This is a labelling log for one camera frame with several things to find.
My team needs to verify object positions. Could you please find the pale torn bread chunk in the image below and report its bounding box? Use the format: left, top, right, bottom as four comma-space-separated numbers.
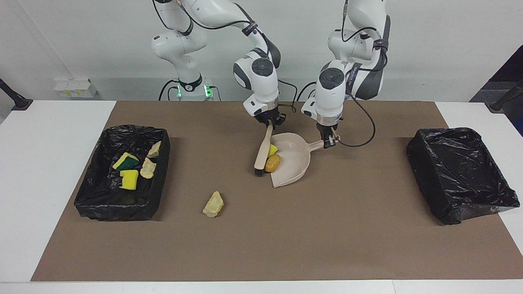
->
203, 191, 224, 218

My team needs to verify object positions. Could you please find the brown peanut shaped bread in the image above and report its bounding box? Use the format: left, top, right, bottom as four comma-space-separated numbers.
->
265, 154, 282, 173

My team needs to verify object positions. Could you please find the large yellow green sponge piece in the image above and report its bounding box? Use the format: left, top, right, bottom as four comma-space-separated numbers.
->
112, 152, 140, 171

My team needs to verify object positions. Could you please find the beige hand brush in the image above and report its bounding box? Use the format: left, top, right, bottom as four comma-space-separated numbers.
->
254, 124, 274, 177

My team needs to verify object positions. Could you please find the black stand foot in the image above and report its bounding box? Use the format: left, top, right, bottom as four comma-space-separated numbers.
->
489, 80, 523, 113
0, 78, 33, 111

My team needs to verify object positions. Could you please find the white wall socket box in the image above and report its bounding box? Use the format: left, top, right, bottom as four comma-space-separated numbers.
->
54, 79, 98, 98

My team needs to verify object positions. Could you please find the dark background furniture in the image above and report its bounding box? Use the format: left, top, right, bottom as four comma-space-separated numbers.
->
470, 45, 523, 137

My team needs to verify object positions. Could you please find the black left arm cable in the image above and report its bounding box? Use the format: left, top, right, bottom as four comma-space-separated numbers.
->
335, 0, 389, 148

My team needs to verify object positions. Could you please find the beige plastic dustpan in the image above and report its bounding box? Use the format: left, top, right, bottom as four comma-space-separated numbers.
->
270, 133, 326, 189

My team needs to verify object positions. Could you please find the brown table mat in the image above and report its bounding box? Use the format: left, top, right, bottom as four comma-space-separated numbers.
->
31, 101, 523, 282

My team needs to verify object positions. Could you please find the black base power cable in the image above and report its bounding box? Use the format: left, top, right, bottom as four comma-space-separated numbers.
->
297, 81, 318, 101
159, 79, 181, 101

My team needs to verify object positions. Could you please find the notched yellow sponge piece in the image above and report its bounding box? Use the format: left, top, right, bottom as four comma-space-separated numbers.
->
119, 169, 139, 191

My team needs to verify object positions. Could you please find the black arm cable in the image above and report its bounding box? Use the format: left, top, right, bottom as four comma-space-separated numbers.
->
335, 0, 389, 148
152, 0, 298, 114

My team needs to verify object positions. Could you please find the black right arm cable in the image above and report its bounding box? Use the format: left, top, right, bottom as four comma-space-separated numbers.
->
152, 0, 298, 114

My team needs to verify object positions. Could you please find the black bag lined bin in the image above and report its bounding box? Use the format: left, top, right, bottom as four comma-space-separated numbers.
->
406, 127, 520, 226
74, 125, 171, 222

